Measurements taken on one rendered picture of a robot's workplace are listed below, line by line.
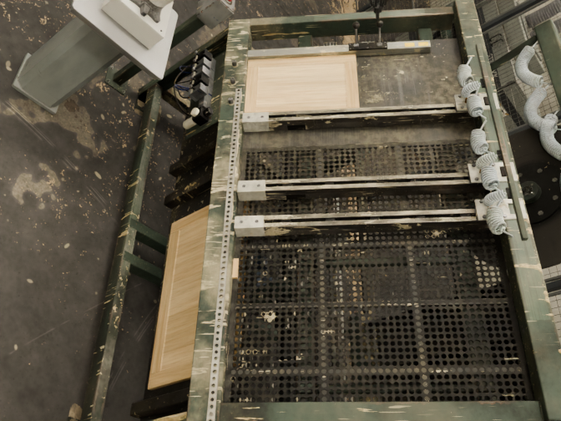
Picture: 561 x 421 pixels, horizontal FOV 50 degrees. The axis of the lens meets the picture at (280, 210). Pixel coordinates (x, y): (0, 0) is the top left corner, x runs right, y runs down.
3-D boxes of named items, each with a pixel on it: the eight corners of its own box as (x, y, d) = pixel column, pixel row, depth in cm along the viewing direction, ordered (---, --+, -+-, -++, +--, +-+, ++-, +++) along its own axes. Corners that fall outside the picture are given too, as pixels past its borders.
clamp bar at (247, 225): (237, 221, 266) (229, 189, 246) (516, 212, 256) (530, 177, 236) (235, 240, 260) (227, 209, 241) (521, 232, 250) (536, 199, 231)
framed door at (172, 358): (174, 225, 328) (171, 223, 326) (250, 187, 298) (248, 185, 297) (150, 390, 277) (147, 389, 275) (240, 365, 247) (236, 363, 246)
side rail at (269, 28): (252, 34, 346) (250, 18, 337) (450, 22, 336) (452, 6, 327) (252, 41, 342) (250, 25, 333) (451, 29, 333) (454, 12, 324)
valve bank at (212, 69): (176, 56, 328) (207, 33, 315) (195, 72, 337) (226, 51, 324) (164, 125, 299) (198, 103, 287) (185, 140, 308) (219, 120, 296)
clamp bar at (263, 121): (245, 119, 300) (238, 83, 280) (491, 109, 290) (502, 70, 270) (244, 135, 294) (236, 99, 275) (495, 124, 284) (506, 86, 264)
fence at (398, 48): (249, 56, 327) (248, 50, 323) (428, 46, 318) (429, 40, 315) (248, 62, 324) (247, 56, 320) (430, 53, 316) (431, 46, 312)
